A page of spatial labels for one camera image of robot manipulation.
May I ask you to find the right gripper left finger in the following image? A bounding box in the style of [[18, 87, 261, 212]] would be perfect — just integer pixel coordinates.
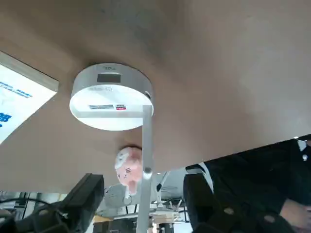
[[0, 172, 105, 233]]

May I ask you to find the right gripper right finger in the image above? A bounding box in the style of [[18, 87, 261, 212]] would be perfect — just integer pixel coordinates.
[[182, 172, 296, 233]]

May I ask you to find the white foldable desk lamp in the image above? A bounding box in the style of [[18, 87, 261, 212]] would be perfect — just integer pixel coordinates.
[[69, 63, 155, 233]]

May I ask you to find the person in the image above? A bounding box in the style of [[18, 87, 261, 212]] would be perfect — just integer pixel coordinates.
[[186, 134, 311, 220]]

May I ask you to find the pink plush toy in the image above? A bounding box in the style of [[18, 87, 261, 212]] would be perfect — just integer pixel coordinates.
[[114, 145, 144, 196]]

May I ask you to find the white and blue book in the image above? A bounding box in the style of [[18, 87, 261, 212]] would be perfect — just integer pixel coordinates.
[[0, 50, 60, 146]]

